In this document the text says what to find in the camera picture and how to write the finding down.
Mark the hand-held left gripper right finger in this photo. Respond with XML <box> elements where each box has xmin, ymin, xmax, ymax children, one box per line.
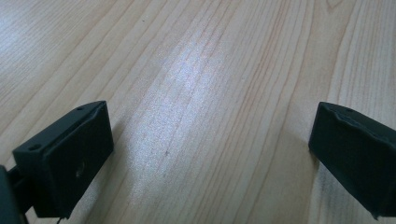
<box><xmin>308</xmin><ymin>101</ymin><xmax>396</xmax><ymax>219</ymax></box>

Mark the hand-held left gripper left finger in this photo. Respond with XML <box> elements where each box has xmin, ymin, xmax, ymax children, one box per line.
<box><xmin>12</xmin><ymin>100</ymin><xmax>115</xmax><ymax>219</ymax></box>

